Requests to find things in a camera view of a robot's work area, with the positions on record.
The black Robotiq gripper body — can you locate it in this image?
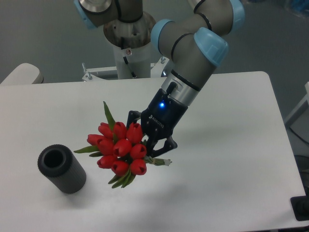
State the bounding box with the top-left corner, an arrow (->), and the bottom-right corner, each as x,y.
141,89 -> 188,140

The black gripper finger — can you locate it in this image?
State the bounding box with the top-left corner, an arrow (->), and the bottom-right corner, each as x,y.
146,136 -> 178,157
126,110 -> 141,127

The red tulip bouquet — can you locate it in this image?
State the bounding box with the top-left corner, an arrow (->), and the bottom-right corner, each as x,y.
74,102 -> 172,189

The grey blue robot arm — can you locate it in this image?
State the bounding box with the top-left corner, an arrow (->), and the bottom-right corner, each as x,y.
74,0 -> 245,158

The dark grey ribbed vase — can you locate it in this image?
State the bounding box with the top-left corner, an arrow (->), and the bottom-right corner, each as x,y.
37,145 -> 86,194

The beige chair back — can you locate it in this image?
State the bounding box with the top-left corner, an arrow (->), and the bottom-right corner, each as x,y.
0,63 -> 44,86

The white furniture at right edge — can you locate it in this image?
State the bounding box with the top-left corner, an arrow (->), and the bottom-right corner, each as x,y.
284,82 -> 309,128

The black device at table edge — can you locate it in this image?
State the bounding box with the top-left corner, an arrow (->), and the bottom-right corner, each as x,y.
290,196 -> 309,221

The white metal base frame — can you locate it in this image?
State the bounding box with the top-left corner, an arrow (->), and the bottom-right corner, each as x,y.
82,57 -> 174,82

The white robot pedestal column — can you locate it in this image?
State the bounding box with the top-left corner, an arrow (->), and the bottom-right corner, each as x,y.
112,43 -> 151,80

